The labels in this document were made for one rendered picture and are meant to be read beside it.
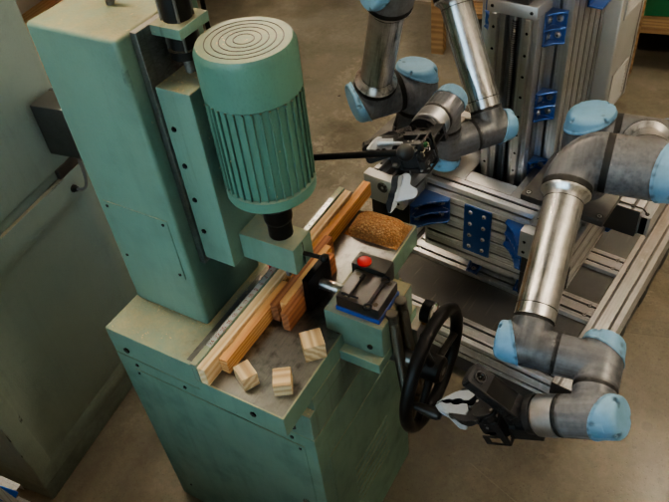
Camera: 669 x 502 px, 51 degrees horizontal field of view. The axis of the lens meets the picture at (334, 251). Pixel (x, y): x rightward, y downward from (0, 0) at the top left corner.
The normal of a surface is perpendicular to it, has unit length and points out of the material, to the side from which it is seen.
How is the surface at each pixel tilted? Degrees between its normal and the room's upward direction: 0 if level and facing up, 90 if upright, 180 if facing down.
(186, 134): 90
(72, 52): 90
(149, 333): 0
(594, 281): 0
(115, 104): 90
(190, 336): 0
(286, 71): 90
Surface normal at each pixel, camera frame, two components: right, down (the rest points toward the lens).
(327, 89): -0.10, -0.72
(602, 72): -0.59, 0.59
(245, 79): 0.07, 0.68
